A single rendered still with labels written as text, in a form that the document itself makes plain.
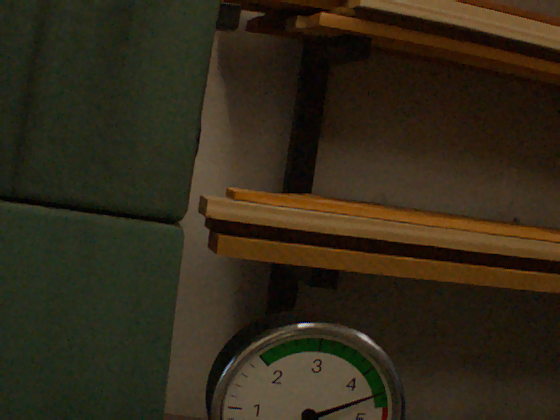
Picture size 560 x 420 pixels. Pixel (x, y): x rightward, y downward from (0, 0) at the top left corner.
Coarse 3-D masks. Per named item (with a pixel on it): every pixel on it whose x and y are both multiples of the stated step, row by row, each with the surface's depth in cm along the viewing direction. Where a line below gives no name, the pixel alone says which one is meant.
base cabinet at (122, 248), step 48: (0, 240) 42; (48, 240) 42; (96, 240) 42; (144, 240) 42; (0, 288) 42; (48, 288) 42; (96, 288) 42; (144, 288) 43; (0, 336) 42; (48, 336) 42; (96, 336) 42; (144, 336) 43; (0, 384) 42; (48, 384) 42; (96, 384) 43; (144, 384) 43
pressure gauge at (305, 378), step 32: (256, 320) 39; (288, 320) 38; (320, 320) 38; (224, 352) 39; (256, 352) 37; (288, 352) 37; (320, 352) 37; (352, 352) 37; (384, 352) 37; (224, 384) 37; (256, 384) 37; (288, 384) 37; (320, 384) 37; (352, 384) 38; (384, 384) 38; (224, 416) 37; (256, 416) 37; (288, 416) 37; (352, 416) 38; (384, 416) 38
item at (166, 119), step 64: (0, 0) 41; (64, 0) 41; (128, 0) 42; (192, 0) 42; (0, 64) 41; (64, 64) 42; (128, 64) 42; (192, 64) 42; (0, 128) 41; (64, 128) 42; (128, 128) 42; (192, 128) 42; (0, 192) 42; (64, 192) 42; (128, 192) 42
